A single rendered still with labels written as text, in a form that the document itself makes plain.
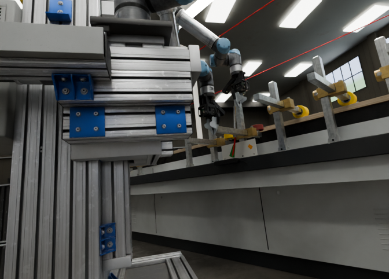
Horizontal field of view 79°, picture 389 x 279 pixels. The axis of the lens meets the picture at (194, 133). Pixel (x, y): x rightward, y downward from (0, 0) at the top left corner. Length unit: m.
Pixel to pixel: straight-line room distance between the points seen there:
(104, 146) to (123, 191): 0.19
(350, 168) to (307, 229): 0.49
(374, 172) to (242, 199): 0.86
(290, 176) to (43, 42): 1.18
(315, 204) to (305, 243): 0.24
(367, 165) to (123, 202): 1.00
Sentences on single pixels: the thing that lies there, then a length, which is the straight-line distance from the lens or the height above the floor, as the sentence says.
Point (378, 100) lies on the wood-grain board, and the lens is 1.44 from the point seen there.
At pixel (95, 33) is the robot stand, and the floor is 0.93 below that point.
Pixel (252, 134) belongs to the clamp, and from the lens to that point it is 1.43.
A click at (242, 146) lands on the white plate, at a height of 0.77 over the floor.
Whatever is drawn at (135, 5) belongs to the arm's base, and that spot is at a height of 1.13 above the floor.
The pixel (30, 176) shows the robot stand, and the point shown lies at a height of 0.64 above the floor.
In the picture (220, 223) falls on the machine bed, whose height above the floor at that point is 0.26.
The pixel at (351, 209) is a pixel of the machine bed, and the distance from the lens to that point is 1.48.
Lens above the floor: 0.58
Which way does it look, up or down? 12 degrees up
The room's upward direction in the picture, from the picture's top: 5 degrees counter-clockwise
